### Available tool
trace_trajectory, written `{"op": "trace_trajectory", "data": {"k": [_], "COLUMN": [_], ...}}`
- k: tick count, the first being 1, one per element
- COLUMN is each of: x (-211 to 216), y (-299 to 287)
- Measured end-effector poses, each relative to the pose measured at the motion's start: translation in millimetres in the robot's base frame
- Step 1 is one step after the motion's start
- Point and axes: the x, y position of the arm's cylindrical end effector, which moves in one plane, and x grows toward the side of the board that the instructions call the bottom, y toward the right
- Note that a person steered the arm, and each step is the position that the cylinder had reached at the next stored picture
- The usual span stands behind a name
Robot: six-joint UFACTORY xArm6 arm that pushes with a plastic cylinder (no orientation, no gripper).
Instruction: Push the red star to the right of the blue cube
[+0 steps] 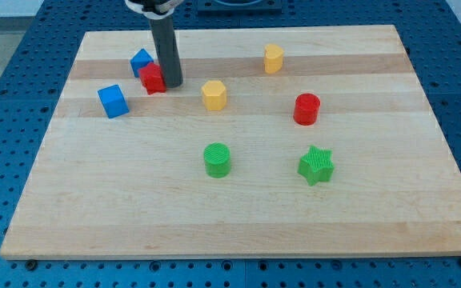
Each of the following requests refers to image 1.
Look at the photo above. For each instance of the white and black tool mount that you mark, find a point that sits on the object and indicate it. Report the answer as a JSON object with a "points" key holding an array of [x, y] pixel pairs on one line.
{"points": [[154, 9]]}

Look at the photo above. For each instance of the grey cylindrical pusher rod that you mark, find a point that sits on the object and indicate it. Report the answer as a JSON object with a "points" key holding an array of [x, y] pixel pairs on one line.
{"points": [[167, 51]]}

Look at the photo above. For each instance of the red star block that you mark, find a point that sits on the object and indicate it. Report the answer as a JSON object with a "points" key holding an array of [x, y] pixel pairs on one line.
{"points": [[152, 79]]}

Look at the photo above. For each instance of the blue cube block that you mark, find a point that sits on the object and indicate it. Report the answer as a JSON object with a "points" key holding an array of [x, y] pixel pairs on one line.
{"points": [[113, 101]]}

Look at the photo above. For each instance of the green star block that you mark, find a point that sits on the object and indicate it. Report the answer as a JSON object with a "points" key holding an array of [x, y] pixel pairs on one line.
{"points": [[316, 165]]}

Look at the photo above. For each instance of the blue pentagon block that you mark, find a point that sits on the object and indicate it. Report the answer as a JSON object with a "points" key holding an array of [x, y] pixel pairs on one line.
{"points": [[141, 59]]}

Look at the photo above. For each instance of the yellow hexagon block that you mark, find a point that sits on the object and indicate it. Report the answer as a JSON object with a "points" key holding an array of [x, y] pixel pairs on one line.
{"points": [[214, 96]]}

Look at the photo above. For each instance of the yellow heart block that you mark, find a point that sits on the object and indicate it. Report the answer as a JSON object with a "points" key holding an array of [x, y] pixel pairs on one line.
{"points": [[273, 58]]}

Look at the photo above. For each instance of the green cylinder block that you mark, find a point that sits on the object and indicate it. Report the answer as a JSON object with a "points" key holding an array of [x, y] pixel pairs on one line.
{"points": [[217, 160]]}

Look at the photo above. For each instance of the red cylinder block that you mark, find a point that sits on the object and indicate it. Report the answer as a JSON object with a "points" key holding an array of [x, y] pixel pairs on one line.
{"points": [[306, 109]]}

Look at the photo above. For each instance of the wooden board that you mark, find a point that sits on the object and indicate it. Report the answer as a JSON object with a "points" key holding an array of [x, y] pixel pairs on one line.
{"points": [[135, 186]]}

